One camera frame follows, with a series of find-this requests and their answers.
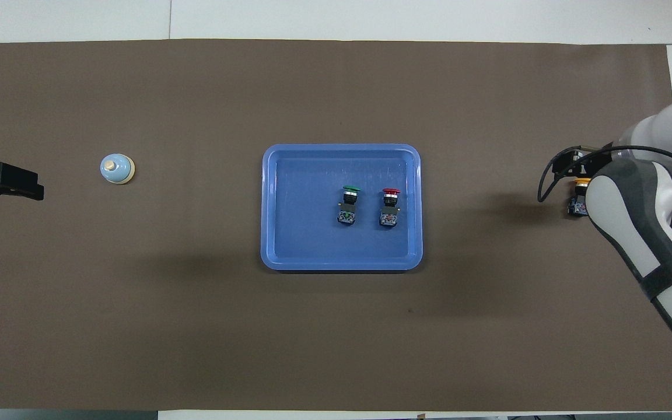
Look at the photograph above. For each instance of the yellow mushroom push button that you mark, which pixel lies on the yellow mushroom push button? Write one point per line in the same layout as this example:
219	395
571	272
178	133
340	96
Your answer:
575	207

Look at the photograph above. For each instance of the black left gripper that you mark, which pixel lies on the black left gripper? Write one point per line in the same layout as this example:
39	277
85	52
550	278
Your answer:
3	178

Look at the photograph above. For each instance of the light blue service bell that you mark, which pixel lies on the light blue service bell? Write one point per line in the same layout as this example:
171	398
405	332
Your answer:
115	169

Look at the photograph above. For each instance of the blue plastic tray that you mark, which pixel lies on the blue plastic tray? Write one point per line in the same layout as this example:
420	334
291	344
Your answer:
301	233

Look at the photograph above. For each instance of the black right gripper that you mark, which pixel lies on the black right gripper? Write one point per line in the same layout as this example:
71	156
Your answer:
572	163

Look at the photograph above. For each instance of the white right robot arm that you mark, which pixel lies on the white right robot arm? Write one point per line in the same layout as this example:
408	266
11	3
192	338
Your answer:
622	216

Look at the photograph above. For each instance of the red mushroom push button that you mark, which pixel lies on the red mushroom push button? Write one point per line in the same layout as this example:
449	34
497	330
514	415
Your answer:
389	219

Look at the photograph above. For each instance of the green mushroom push button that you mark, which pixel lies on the green mushroom push button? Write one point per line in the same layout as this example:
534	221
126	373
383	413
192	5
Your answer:
347	217

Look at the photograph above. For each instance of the brown table mat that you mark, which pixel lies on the brown table mat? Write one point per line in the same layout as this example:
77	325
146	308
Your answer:
137	321

